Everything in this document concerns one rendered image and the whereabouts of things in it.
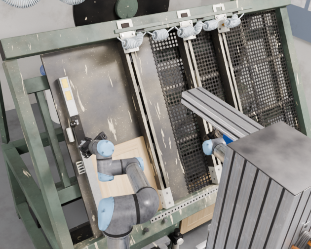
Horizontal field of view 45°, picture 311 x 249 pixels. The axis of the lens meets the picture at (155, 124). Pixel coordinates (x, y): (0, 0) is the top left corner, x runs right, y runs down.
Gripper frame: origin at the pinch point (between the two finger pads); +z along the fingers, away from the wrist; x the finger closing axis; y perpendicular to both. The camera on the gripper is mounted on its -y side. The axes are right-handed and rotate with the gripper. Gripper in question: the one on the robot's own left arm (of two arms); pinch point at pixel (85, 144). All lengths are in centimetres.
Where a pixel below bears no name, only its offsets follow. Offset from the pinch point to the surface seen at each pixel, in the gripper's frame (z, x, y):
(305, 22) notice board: 98, 76, -329
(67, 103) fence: 9.6, -22.0, -7.9
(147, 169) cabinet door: 11.4, 41.2, -25.9
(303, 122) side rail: 8, 103, -161
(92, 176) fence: 9.5, 19.9, 5.4
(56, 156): 18.6, -0.5, 13.0
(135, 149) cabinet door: 11.8, 25.7, -26.4
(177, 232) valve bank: 4, 84, -16
